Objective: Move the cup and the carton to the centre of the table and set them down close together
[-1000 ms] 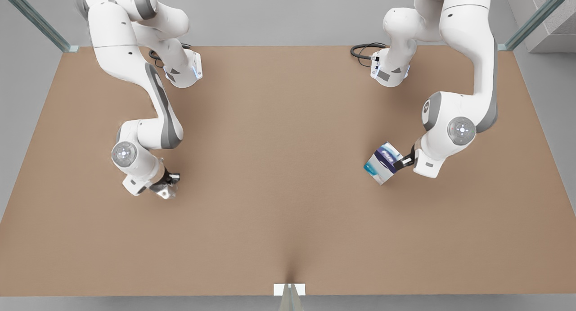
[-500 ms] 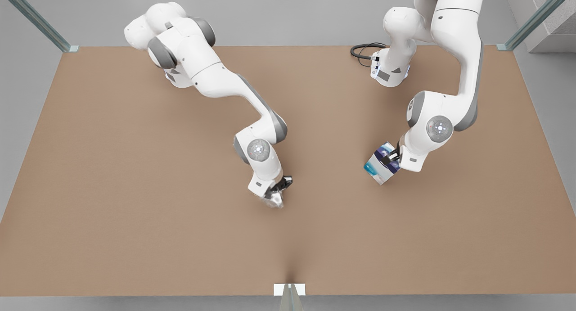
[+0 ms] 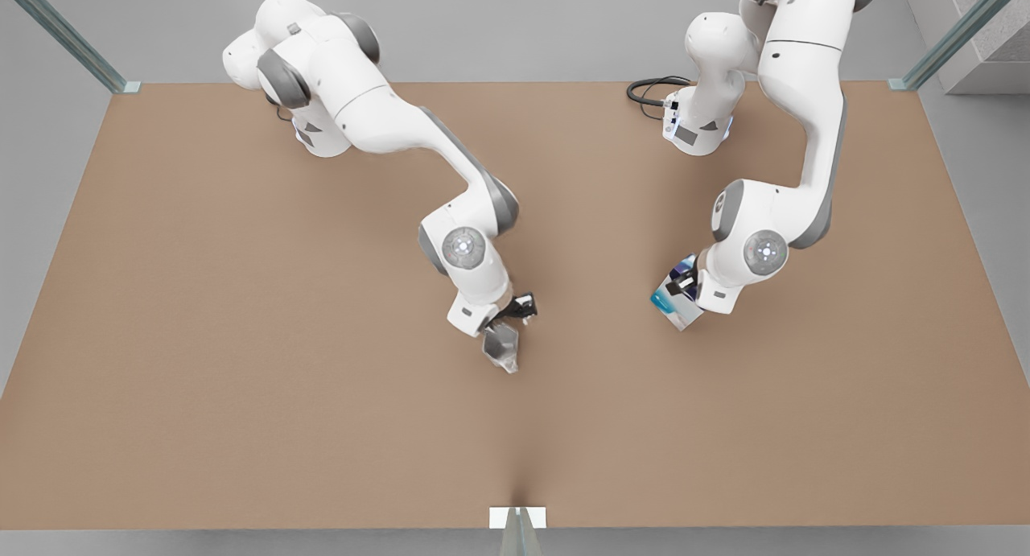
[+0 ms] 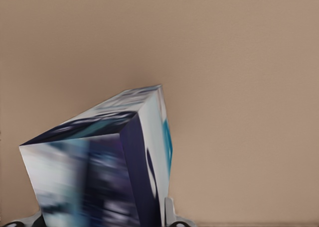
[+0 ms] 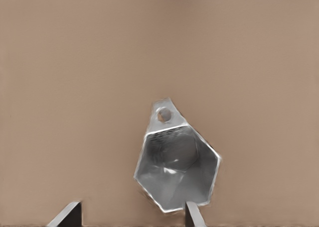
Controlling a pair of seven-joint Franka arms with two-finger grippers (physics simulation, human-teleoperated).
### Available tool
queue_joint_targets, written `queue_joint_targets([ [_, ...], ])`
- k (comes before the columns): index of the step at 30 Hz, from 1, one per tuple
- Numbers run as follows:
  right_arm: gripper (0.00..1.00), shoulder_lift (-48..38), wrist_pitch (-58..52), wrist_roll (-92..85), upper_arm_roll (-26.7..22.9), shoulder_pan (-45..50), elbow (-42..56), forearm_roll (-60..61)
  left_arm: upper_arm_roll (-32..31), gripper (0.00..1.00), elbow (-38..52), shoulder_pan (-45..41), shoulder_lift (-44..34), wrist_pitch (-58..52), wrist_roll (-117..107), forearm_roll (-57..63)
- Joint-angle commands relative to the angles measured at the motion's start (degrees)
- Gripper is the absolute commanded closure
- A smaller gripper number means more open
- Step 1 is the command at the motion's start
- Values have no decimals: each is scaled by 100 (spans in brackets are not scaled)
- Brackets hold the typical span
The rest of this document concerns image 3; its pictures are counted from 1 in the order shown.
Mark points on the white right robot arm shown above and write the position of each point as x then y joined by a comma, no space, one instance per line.
378,113

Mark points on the grey metal cup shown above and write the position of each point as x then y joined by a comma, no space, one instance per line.
500,347

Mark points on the silver frame post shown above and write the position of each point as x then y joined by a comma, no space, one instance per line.
64,35
517,524
957,33

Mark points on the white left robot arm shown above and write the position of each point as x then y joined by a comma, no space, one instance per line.
805,81

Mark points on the blue and white box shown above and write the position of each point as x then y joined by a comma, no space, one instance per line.
674,308

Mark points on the grey stone block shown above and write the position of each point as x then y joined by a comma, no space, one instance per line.
998,33

